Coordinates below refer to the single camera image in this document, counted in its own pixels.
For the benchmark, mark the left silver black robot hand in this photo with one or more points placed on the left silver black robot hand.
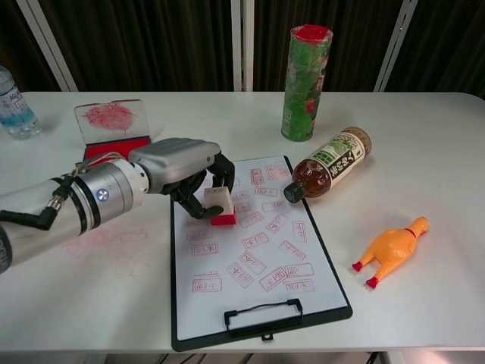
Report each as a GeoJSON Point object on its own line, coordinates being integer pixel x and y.
{"type": "Point", "coordinates": [174, 163]}

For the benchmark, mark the white red rubber stamp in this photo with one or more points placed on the white red rubber stamp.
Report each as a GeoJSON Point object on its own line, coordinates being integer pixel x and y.
{"type": "Point", "coordinates": [219, 199]}

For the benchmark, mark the red ink pad open lid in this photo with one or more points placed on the red ink pad open lid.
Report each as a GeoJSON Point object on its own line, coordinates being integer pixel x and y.
{"type": "Point", "coordinates": [106, 149]}

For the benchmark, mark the dark pleated curtain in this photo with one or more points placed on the dark pleated curtain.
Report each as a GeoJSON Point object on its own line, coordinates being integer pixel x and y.
{"type": "Point", "coordinates": [151, 41]}

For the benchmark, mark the green tube can red lid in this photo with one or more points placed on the green tube can red lid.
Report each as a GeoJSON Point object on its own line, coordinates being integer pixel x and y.
{"type": "Point", "coordinates": [303, 95]}

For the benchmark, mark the brown tea bottle green label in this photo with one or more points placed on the brown tea bottle green label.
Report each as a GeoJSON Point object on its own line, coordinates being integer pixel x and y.
{"type": "Point", "coordinates": [329, 167]}

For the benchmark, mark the clear water bottle blue label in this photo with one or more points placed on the clear water bottle blue label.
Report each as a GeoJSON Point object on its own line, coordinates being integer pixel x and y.
{"type": "Point", "coordinates": [15, 110]}

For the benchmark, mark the black clipboard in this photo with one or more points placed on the black clipboard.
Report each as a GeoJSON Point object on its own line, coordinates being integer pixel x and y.
{"type": "Point", "coordinates": [212, 335]}

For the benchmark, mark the orange rubber chicken toy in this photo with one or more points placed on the orange rubber chicken toy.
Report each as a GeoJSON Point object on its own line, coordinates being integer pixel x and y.
{"type": "Point", "coordinates": [390, 250]}

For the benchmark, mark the white partition post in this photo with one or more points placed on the white partition post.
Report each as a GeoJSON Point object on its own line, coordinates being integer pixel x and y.
{"type": "Point", "coordinates": [396, 45]}
{"type": "Point", "coordinates": [47, 45]}
{"type": "Point", "coordinates": [242, 45]}

